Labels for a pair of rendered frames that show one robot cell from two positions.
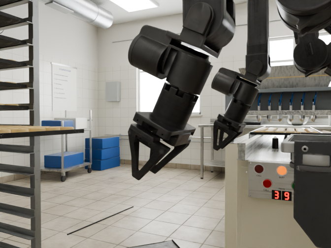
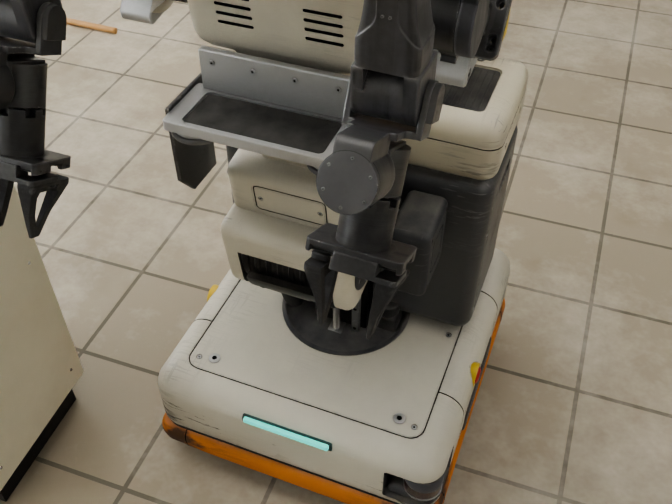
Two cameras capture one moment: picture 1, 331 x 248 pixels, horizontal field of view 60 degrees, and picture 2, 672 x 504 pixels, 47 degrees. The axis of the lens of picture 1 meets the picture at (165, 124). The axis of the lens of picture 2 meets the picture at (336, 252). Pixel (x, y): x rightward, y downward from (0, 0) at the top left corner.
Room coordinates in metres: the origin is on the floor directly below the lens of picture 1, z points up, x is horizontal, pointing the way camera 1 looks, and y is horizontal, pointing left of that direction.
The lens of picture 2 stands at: (0.53, 0.56, 1.54)
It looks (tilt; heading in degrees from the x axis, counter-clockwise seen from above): 44 degrees down; 265
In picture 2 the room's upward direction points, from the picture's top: straight up
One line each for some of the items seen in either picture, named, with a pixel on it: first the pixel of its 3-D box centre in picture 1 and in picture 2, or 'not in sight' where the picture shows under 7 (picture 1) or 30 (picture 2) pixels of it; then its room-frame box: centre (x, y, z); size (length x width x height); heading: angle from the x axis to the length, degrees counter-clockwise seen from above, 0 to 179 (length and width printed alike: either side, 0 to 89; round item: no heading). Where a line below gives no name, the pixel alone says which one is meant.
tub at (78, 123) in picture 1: (71, 123); not in sight; (5.02, 1.65, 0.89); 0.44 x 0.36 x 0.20; 73
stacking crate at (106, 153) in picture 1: (102, 152); not in sight; (5.68, 1.24, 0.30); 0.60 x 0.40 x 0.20; 155
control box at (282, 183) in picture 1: (281, 180); not in sight; (1.06, -0.43, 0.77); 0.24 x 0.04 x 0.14; 67
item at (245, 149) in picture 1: (263, 136); not in sight; (2.02, -0.69, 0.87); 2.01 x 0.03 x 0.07; 157
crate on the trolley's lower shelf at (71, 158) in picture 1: (64, 159); not in sight; (4.85, 1.71, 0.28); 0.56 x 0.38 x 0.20; 163
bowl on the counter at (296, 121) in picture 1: (297, 121); not in sight; (4.36, -2.00, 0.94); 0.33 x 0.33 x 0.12
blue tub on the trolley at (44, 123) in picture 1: (57, 125); not in sight; (4.65, 1.75, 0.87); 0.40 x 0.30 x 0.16; 68
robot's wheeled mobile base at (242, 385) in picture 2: not in sight; (345, 340); (0.40, -0.57, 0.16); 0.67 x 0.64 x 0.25; 63
